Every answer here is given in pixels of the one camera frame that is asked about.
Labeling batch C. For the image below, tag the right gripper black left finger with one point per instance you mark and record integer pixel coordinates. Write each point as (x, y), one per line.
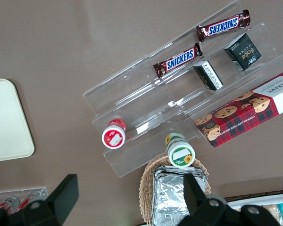
(61, 200)

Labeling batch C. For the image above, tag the cream plastic tray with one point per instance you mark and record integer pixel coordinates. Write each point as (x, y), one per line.
(7, 122)

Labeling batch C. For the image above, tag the clear acrylic stepped stand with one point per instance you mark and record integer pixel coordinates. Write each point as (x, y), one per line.
(132, 94)

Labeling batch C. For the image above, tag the Snickers chocolate bar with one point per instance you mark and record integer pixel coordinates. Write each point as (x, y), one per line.
(179, 60)
(222, 27)

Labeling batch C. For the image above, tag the white snack tray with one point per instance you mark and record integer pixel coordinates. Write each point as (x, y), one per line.
(261, 200)

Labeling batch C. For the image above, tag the red Walkers cookie box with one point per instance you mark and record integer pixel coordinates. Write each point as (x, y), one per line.
(238, 117)

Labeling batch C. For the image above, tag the black box white label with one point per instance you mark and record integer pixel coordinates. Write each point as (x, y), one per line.
(208, 75)

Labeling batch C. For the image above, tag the foil container stack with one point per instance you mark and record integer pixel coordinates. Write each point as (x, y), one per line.
(169, 195)

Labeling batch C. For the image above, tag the green sunflower cup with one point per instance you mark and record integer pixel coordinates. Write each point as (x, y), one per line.
(181, 156)

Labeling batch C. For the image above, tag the clear cracker pack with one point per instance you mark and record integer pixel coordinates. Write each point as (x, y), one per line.
(272, 212)

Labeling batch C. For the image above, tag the black Face box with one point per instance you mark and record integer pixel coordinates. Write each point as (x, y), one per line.
(246, 53)

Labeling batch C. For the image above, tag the red lidded cup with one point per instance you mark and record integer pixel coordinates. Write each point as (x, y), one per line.
(113, 139)

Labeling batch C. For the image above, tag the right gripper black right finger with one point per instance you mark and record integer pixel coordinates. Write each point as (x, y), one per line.
(198, 202)

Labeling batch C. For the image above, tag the light wicker basket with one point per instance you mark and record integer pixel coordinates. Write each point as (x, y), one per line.
(146, 188)

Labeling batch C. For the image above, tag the clear acrylic bottle rack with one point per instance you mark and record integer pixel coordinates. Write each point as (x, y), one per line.
(41, 191)

